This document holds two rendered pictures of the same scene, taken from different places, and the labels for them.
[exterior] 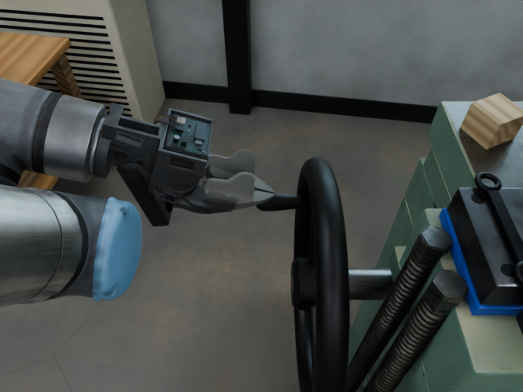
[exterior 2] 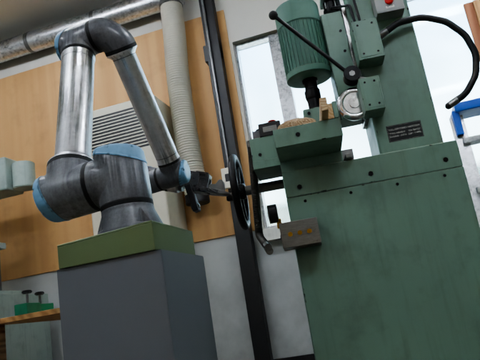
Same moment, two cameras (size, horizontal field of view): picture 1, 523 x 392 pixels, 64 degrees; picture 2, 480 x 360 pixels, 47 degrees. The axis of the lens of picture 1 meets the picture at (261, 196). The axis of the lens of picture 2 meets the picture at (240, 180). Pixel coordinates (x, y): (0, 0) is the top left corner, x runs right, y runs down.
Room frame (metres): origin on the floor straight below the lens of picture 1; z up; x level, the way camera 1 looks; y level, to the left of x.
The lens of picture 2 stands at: (-1.77, -0.27, 0.36)
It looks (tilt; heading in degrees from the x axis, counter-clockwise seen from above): 14 degrees up; 6
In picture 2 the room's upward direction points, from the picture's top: 9 degrees counter-clockwise
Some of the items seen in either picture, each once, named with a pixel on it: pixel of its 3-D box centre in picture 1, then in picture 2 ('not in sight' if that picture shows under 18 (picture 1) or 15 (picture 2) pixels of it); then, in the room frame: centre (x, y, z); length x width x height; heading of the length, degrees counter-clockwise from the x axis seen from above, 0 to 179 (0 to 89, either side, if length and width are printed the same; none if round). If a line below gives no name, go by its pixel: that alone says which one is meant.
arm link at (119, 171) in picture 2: not in sight; (119, 176); (-0.28, 0.22, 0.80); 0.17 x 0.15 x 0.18; 80
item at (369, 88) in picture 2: not in sight; (371, 97); (0.07, -0.58, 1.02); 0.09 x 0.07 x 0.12; 0
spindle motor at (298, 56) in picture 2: not in sight; (302, 43); (0.23, -0.40, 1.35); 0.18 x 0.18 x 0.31
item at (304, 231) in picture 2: not in sight; (299, 234); (-0.03, -0.26, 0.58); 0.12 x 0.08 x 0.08; 90
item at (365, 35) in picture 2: not in sight; (366, 43); (0.08, -0.61, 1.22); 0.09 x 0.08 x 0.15; 90
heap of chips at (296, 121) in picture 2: not in sight; (296, 124); (-0.09, -0.31, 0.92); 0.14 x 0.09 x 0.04; 90
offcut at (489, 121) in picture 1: (493, 120); not in sight; (0.39, -0.28, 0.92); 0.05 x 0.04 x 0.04; 116
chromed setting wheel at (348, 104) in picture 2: not in sight; (354, 103); (0.11, -0.53, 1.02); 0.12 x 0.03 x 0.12; 90
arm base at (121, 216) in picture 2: not in sight; (129, 221); (-0.28, 0.21, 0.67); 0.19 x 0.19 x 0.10
